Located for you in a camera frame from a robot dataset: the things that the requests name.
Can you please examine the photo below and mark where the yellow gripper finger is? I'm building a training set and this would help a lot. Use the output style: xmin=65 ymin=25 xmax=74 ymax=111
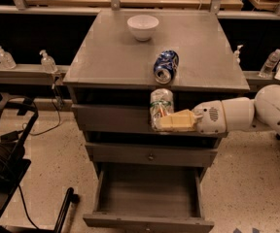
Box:
xmin=156 ymin=110 xmax=202 ymax=132

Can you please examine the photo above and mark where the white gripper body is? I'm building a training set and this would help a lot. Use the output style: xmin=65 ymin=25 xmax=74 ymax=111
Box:
xmin=192 ymin=100 xmax=227 ymax=135

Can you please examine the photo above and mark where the silver green 7up can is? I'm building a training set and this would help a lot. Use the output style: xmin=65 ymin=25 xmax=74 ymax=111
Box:
xmin=150 ymin=88 xmax=174 ymax=130

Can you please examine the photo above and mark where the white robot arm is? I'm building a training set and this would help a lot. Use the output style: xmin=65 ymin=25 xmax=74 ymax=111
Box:
xmin=156 ymin=84 xmax=280 ymax=136

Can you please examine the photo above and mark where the blue crushed soda can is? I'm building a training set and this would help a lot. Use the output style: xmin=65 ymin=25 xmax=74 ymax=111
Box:
xmin=153 ymin=50 xmax=179 ymax=84

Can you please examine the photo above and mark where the grey drawer cabinet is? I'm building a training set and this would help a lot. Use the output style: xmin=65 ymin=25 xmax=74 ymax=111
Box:
xmin=62 ymin=9 xmax=251 ymax=233

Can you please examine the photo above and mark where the grey middle drawer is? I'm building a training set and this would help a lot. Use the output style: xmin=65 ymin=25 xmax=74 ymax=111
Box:
xmin=86 ymin=143 xmax=218 ymax=167

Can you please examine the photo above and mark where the grey open bottom drawer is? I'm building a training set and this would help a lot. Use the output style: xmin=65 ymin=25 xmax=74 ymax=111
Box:
xmin=84 ymin=163 xmax=214 ymax=233

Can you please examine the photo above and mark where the grey top drawer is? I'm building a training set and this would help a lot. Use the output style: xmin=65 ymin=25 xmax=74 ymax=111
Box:
xmin=72 ymin=104 xmax=204 ymax=137

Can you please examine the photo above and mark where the clear pump bottle right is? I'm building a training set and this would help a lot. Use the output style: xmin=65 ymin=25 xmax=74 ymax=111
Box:
xmin=233 ymin=45 xmax=243 ymax=64

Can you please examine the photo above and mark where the clear water bottle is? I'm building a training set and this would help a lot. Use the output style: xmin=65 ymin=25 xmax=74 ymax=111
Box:
xmin=259 ymin=49 xmax=280 ymax=78

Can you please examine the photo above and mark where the white ceramic bowl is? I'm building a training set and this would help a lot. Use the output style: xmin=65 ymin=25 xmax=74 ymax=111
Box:
xmin=127 ymin=15 xmax=159 ymax=41

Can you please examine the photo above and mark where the black stand leg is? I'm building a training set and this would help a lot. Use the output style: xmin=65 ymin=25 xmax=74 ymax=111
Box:
xmin=53 ymin=187 xmax=80 ymax=233

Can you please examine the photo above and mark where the clear pump bottle near cabinet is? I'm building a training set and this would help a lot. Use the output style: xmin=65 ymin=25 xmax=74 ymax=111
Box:
xmin=39 ymin=50 xmax=57 ymax=74

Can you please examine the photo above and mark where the black chair left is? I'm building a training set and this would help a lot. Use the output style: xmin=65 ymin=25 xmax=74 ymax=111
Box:
xmin=0 ymin=93 xmax=38 ymax=217

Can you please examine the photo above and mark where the clear pump bottle far left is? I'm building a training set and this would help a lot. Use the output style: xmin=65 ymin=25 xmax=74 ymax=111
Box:
xmin=0 ymin=46 xmax=17 ymax=69

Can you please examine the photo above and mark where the black cable on floor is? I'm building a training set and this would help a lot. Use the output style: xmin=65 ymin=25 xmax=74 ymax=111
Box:
xmin=0 ymin=78 xmax=65 ymax=141

